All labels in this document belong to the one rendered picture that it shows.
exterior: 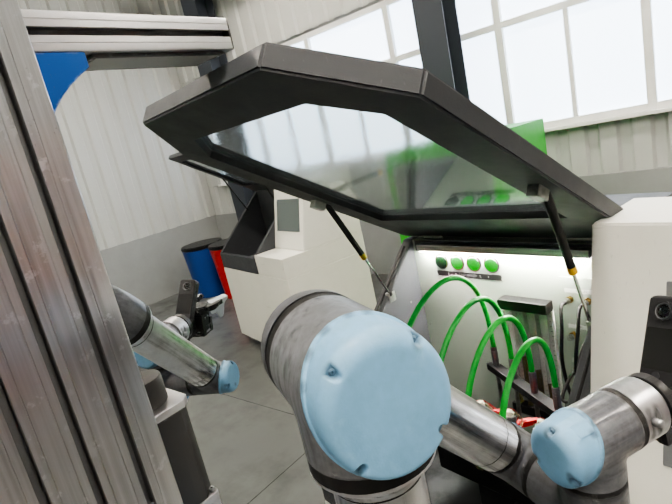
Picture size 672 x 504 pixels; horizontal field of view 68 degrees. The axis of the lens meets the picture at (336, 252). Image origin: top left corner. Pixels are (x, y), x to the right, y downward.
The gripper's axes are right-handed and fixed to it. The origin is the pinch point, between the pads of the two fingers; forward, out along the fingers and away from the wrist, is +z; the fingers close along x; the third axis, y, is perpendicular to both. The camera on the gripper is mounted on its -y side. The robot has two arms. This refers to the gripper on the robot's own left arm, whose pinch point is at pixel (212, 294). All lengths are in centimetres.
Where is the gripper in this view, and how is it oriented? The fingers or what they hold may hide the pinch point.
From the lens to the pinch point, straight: 153.2
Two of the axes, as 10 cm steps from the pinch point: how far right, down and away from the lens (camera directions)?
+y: 0.8, 9.6, 2.5
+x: 9.7, -0.1, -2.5
